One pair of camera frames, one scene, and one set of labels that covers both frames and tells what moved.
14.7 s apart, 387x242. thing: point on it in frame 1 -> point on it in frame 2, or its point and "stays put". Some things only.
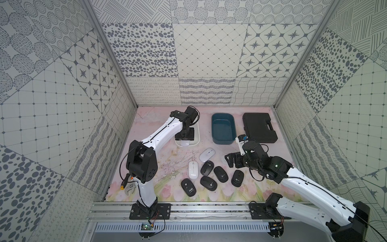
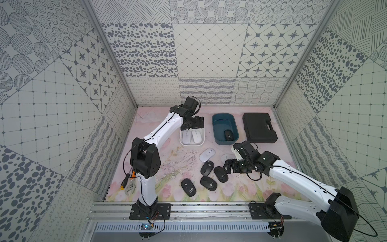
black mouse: [220, 174] stays put
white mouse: [193, 169] -> [196, 136]
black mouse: [188, 187] stays put
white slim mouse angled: [207, 154] stays put
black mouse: [237, 178] -> [229, 135]
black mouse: [208, 183] stays put
